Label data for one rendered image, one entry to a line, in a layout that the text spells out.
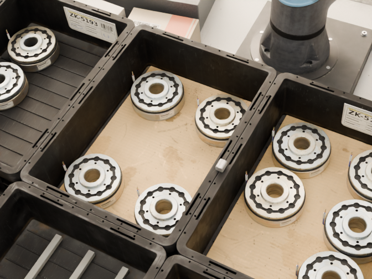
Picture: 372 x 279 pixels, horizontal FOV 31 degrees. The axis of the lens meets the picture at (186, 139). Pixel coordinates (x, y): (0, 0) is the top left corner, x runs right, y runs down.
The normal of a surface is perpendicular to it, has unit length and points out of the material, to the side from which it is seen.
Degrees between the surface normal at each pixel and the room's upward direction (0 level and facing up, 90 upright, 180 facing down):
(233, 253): 0
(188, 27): 0
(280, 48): 69
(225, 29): 0
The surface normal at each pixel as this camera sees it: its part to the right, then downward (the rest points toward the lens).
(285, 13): -0.61, 0.63
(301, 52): 0.07, 0.55
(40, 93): -0.08, -0.59
